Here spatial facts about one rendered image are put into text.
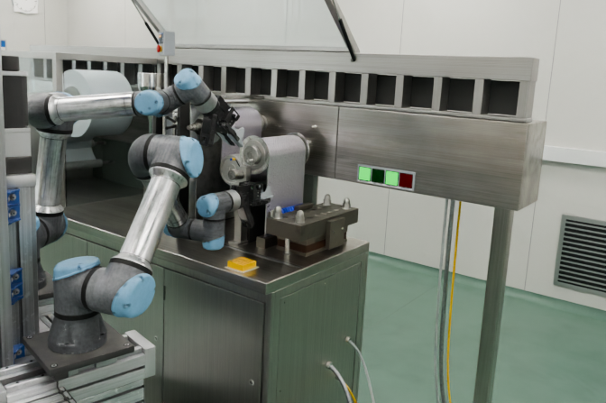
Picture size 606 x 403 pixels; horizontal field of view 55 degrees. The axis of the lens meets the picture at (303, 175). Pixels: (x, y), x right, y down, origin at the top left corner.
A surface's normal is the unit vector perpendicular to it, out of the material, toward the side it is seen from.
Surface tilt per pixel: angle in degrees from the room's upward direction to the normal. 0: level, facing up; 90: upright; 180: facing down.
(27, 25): 90
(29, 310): 90
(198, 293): 90
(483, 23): 90
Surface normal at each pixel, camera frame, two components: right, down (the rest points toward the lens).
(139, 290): 0.91, 0.22
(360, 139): -0.59, 0.11
